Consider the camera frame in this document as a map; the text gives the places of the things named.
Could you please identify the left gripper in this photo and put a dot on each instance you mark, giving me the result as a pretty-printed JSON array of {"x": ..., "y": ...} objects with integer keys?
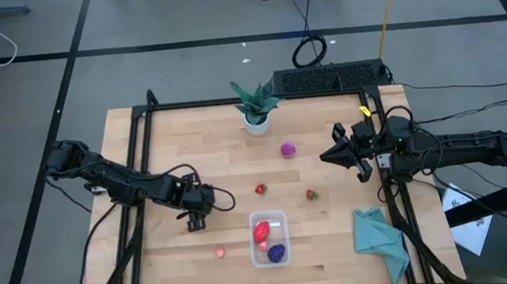
[{"x": 196, "y": 200}]

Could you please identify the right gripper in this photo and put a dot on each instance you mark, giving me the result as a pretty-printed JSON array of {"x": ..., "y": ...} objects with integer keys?
[{"x": 370, "y": 157}]

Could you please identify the small pink toy peach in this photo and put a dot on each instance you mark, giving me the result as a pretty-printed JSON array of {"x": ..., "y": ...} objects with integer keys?
[
  {"x": 262, "y": 246},
  {"x": 219, "y": 253}
]

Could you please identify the magenta white-striped toy ball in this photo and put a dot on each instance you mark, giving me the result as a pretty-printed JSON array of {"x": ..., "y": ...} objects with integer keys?
[{"x": 288, "y": 150}]

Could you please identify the large red toy strawberry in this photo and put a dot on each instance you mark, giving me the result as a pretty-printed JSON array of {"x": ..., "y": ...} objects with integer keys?
[{"x": 261, "y": 231}]

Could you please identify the small red toy strawberry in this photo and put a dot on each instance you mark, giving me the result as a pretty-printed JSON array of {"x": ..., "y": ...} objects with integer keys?
[
  {"x": 260, "y": 188},
  {"x": 311, "y": 195}
]

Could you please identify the purple toy blackberry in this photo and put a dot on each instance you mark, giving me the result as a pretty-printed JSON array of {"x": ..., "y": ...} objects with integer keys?
[{"x": 276, "y": 253}]

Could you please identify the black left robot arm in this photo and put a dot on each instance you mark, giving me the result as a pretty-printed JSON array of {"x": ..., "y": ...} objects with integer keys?
[{"x": 118, "y": 179}]

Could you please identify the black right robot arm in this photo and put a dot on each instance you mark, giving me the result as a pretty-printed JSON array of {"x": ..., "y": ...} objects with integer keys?
[{"x": 475, "y": 148}]

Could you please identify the clear plastic tupperware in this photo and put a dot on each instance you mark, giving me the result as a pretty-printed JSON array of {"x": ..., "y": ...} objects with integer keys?
[{"x": 278, "y": 218}]

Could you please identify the black perforated box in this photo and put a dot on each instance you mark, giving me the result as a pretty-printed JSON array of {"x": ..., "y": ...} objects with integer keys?
[{"x": 321, "y": 78}]

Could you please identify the teal cloth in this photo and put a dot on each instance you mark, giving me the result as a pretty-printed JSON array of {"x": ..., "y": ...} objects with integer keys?
[{"x": 377, "y": 237}]

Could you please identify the white plant pot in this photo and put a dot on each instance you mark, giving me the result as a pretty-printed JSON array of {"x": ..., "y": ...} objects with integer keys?
[{"x": 257, "y": 129}]

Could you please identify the green artificial plant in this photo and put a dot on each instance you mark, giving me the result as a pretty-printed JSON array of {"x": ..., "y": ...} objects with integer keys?
[{"x": 257, "y": 102}]

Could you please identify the white paper sheet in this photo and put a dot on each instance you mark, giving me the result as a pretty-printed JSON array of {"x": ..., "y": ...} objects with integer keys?
[{"x": 468, "y": 229}]

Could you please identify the black desk crossbar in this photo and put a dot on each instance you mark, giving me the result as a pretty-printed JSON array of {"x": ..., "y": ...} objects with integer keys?
[{"x": 489, "y": 202}]

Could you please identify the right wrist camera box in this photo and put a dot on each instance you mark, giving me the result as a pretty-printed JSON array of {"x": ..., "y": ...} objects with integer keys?
[{"x": 362, "y": 133}]

